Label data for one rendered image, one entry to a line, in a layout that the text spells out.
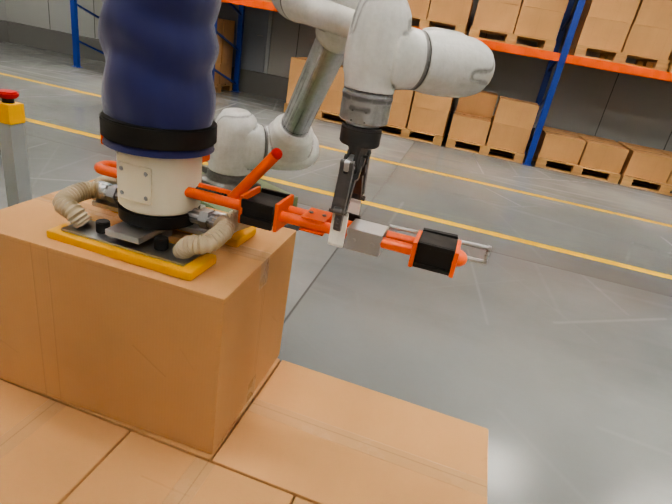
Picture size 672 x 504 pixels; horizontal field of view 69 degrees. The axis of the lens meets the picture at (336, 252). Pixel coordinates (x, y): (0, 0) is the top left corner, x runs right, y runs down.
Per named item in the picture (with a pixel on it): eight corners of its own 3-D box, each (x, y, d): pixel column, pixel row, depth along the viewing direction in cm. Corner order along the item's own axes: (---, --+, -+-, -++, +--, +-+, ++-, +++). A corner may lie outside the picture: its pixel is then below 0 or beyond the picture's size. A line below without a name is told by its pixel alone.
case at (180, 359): (-13, 374, 117) (-39, 221, 101) (102, 299, 153) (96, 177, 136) (212, 455, 106) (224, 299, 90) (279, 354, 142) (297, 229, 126)
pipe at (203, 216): (52, 219, 101) (49, 193, 98) (132, 190, 123) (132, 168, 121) (196, 262, 94) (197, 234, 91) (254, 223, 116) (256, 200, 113)
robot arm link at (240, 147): (204, 160, 182) (209, 100, 172) (251, 164, 189) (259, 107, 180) (210, 175, 169) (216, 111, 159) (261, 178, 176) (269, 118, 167)
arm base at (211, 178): (220, 169, 194) (221, 155, 191) (262, 187, 184) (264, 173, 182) (184, 176, 179) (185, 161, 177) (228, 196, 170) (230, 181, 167)
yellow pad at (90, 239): (45, 238, 101) (43, 216, 98) (82, 224, 109) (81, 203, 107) (190, 282, 93) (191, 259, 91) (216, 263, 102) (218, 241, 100)
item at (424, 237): (407, 266, 90) (413, 242, 88) (413, 252, 96) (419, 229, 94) (452, 278, 88) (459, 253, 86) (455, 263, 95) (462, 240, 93)
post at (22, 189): (22, 334, 213) (-9, 101, 172) (35, 326, 219) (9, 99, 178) (35, 339, 212) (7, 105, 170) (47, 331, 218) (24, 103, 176)
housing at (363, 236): (342, 249, 93) (346, 227, 92) (352, 237, 100) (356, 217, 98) (377, 258, 92) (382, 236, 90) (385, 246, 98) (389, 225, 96)
